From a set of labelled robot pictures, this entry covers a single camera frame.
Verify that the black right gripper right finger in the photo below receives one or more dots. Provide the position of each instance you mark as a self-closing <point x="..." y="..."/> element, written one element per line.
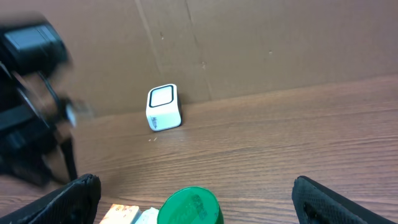
<point x="317" y="204"/>

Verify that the teal wet wipes packet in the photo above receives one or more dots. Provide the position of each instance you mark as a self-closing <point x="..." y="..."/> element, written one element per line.
<point x="149" y="216"/>

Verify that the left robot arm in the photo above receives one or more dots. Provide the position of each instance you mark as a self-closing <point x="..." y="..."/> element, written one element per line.
<point x="28" y="133"/>

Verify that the white barcode scanner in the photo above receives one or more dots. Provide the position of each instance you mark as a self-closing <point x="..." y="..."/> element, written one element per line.
<point x="163" y="109"/>

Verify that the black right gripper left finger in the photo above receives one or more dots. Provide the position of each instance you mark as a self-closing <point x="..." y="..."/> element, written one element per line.
<point x="77" y="202"/>

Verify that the orange tissue packet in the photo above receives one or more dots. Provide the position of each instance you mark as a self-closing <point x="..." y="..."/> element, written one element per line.
<point x="121" y="214"/>

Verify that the green lid jar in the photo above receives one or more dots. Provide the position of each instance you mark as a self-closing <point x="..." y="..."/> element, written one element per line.
<point x="191" y="205"/>

